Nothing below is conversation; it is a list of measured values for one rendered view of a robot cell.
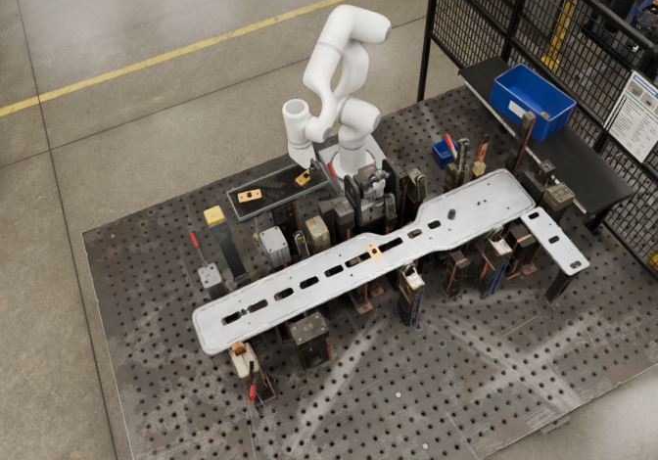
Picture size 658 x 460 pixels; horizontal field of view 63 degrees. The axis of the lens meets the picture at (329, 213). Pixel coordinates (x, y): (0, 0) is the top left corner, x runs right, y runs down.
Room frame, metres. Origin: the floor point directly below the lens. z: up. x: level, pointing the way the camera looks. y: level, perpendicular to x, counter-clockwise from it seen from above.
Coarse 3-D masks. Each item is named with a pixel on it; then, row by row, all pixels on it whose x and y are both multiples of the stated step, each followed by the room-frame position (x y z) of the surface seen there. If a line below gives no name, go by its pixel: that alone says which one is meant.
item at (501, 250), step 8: (488, 240) 0.94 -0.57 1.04; (496, 240) 0.96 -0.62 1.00; (488, 248) 0.93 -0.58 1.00; (496, 248) 0.90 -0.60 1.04; (504, 248) 0.90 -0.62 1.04; (488, 256) 0.92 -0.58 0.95; (496, 256) 0.88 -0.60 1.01; (504, 256) 0.87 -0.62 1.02; (480, 264) 0.94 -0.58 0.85; (488, 264) 0.91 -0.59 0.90; (496, 264) 0.87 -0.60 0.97; (504, 264) 0.87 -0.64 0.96; (480, 272) 0.92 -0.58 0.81; (488, 272) 0.92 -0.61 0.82; (496, 272) 0.90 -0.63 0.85; (472, 280) 0.94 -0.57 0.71; (480, 280) 0.91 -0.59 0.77; (488, 280) 0.88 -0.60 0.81; (496, 280) 0.87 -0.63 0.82; (480, 288) 0.89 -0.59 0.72; (488, 288) 0.88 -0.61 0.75; (480, 296) 0.87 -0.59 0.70; (488, 296) 0.86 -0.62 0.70
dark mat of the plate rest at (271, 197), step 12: (288, 168) 1.28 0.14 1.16; (300, 168) 1.27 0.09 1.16; (264, 180) 1.23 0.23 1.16; (276, 180) 1.23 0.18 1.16; (288, 180) 1.22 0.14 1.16; (300, 180) 1.22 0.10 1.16; (312, 180) 1.21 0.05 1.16; (324, 180) 1.20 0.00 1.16; (240, 192) 1.19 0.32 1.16; (264, 192) 1.18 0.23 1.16; (276, 192) 1.17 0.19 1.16; (288, 192) 1.17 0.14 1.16; (300, 192) 1.16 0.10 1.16; (240, 204) 1.14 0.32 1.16; (252, 204) 1.13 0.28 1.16; (264, 204) 1.12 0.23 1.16; (240, 216) 1.08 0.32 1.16
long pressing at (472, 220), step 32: (448, 192) 1.20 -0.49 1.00; (480, 192) 1.18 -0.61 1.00; (512, 192) 1.17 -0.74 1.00; (416, 224) 1.06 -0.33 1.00; (448, 224) 1.05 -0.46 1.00; (480, 224) 1.03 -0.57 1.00; (320, 256) 0.97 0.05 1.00; (352, 256) 0.95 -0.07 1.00; (384, 256) 0.94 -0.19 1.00; (416, 256) 0.93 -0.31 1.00; (256, 288) 0.87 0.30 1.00; (288, 288) 0.85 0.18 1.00; (320, 288) 0.84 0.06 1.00; (352, 288) 0.83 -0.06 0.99; (192, 320) 0.77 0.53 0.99; (256, 320) 0.74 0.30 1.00
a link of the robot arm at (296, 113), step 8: (288, 104) 1.25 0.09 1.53; (296, 104) 1.24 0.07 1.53; (304, 104) 1.24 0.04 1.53; (288, 112) 1.21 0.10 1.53; (296, 112) 1.21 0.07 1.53; (304, 112) 1.21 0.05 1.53; (288, 120) 1.20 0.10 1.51; (296, 120) 1.19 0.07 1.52; (304, 120) 1.19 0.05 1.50; (288, 128) 1.20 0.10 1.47; (296, 128) 1.19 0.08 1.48; (304, 128) 1.18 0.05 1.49; (288, 136) 1.21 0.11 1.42; (296, 136) 1.19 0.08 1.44; (304, 136) 1.17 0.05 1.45
